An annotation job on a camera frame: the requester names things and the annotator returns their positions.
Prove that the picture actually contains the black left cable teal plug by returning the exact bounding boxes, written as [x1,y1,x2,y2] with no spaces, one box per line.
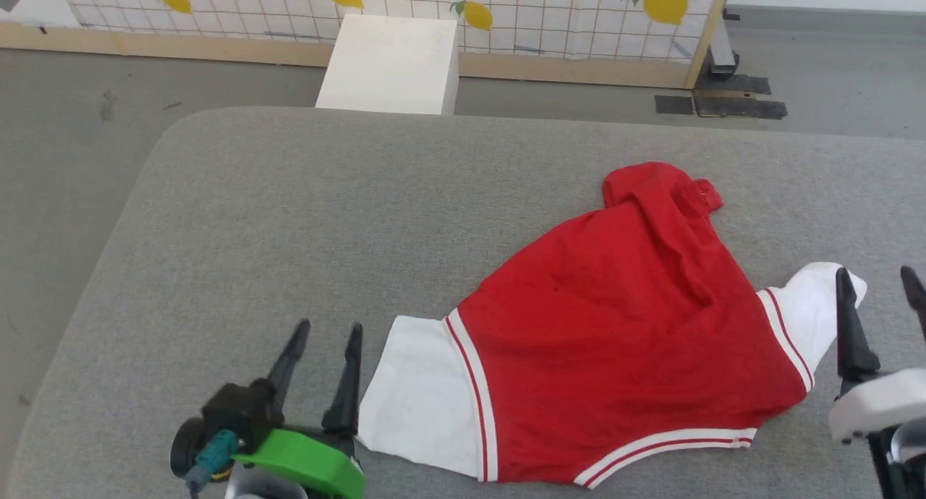
[184,430,240,498]

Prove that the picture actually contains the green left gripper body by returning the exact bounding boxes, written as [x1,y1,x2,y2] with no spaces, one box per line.
[231,427,367,499]

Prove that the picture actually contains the red and white basketball jersey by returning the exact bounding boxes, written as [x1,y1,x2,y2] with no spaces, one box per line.
[357,161,868,490]

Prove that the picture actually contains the lemon print wood-framed screen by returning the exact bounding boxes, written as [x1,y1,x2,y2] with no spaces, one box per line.
[0,0,736,90]

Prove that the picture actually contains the black metal screen foot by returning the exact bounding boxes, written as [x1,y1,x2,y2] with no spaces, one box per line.
[708,10,742,77]

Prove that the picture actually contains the large black floor mat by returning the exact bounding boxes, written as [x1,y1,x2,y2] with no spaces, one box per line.
[693,74,789,121]

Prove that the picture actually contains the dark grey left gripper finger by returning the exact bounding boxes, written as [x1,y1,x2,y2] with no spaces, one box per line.
[266,320,313,414]
[321,323,365,439]

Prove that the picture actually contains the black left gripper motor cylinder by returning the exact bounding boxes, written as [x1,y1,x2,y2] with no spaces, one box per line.
[170,417,218,479]

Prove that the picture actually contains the grey fabric sofa cushion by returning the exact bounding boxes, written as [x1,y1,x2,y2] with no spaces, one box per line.
[3,106,926,499]

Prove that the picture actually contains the white rectangular box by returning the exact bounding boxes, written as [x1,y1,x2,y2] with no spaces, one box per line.
[315,13,461,116]

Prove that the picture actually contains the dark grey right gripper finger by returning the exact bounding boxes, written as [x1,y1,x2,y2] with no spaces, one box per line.
[900,265,926,341]
[835,267,882,385]

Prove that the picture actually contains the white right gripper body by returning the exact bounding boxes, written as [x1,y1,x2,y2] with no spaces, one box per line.
[828,368,926,444]

